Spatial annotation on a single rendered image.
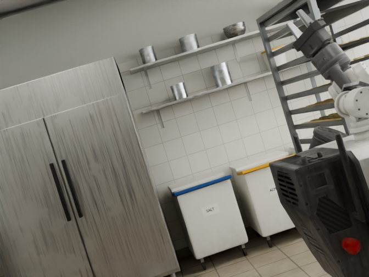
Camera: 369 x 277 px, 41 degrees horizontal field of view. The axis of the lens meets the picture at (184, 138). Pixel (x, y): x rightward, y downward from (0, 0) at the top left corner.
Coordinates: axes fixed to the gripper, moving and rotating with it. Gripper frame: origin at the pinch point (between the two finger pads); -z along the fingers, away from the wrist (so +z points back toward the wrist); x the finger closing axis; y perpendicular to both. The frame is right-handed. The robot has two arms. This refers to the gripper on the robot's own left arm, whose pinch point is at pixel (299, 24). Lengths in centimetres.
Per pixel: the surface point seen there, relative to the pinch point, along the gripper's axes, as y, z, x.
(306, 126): -94, 15, -105
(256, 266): -125, 74, -273
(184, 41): -197, -135, -250
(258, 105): -247, -48, -274
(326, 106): -84, 15, -78
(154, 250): -67, 12, -298
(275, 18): -101, -42, -81
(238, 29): -239, -114, -224
